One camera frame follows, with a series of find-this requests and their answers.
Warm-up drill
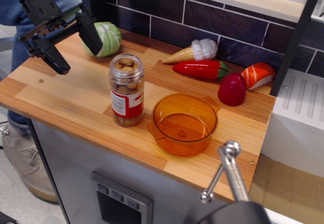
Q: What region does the black metal shelf post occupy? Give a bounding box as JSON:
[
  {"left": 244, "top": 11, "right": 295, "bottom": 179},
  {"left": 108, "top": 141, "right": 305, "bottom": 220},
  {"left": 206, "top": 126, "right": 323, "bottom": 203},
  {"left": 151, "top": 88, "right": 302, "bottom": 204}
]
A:
[{"left": 269, "top": 0, "right": 318, "bottom": 97}]

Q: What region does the red toy chili pepper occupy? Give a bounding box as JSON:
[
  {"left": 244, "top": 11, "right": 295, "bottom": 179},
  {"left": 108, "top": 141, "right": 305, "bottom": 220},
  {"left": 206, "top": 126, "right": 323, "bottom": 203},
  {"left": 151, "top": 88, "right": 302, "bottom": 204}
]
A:
[{"left": 173, "top": 60, "right": 231, "bottom": 80}]

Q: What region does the red toy strawberry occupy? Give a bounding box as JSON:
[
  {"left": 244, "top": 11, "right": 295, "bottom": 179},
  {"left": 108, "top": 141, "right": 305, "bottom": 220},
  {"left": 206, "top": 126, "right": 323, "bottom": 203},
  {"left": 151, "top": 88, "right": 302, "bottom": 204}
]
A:
[{"left": 218, "top": 73, "right": 247, "bottom": 107}]

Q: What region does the toy ice cream cone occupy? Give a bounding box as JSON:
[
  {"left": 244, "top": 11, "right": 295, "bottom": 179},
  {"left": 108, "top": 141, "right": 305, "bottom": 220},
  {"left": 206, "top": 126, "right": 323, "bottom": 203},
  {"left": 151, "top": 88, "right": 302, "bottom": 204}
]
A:
[{"left": 161, "top": 38, "right": 218, "bottom": 64}]

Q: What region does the toy salmon sushi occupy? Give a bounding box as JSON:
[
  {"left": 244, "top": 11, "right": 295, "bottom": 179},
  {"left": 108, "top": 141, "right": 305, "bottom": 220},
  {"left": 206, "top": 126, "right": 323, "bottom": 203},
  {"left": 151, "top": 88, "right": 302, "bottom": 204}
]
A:
[{"left": 241, "top": 62, "right": 276, "bottom": 90}]

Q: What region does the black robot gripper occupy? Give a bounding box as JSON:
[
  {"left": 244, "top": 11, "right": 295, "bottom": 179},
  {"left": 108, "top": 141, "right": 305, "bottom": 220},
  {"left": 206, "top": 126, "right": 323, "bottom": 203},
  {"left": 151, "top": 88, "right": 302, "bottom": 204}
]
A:
[{"left": 18, "top": 0, "right": 103, "bottom": 75}]

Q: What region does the green toy cabbage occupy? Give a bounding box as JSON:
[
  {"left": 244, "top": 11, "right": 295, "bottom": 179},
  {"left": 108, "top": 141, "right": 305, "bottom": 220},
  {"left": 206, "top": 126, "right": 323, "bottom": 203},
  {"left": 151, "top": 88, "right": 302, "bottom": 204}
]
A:
[{"left": 94, "top": 22, "right": 122, "bottom": 57}]

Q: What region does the grey oven control panel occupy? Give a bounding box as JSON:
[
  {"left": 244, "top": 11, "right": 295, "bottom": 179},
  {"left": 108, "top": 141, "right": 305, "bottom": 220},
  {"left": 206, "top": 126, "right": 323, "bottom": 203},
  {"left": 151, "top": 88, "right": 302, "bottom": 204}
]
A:
[{"left": 91, "top": 172, "right": 153, "bottom": 224}]

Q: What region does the clear almond jar red label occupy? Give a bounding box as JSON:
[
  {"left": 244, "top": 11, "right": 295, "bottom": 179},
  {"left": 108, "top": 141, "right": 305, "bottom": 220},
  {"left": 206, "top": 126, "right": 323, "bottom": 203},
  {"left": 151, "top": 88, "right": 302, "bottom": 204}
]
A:
[{"left": 109, "top": 54, "right": 145, "bottom": 127}]

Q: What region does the metal clamp screw handle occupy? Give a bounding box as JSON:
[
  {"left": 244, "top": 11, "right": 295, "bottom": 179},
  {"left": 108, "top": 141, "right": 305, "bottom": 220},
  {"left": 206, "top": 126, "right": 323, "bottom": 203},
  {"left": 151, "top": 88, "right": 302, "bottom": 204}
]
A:
[{"left": 200, "top": 140, "right": 250, "bottom": 204}]

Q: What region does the orange transparent plastic pot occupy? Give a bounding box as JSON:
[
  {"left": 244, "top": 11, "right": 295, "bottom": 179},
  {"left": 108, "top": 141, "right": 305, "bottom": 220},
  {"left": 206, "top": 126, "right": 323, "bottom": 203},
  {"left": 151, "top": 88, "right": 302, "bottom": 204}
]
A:
[{"left": 147, "top": 93, "right": 220, "bottom": 157}]

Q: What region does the person leg in blue jeans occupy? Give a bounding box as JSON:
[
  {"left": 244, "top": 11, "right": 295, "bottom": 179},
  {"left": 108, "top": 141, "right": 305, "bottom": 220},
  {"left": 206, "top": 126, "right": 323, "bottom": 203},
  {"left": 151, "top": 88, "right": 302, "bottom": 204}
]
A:
[{"left": 1, "top": 0, "right": 82, "bottom": 136}]

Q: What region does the white ribbed toy sink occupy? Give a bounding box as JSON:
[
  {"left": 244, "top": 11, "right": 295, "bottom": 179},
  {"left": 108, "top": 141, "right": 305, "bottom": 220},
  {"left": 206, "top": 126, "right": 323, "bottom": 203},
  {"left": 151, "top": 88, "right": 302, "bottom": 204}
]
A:
[{"left": 273, "top": 69, "right": 323, "bottom": 130}]

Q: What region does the beige sneaker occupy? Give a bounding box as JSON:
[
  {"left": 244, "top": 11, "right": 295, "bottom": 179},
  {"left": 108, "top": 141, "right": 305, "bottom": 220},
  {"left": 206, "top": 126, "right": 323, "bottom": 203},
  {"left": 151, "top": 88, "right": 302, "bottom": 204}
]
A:
[{"left": 3, "top": 124, "right": 57, "bottom": 203}]

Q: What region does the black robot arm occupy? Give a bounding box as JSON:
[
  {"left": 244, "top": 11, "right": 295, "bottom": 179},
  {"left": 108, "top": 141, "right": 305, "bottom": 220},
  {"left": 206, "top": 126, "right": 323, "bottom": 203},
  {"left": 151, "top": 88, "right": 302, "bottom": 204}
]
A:
[{"left": 1, "top": 0, "right": 103, "bottom": 74}]

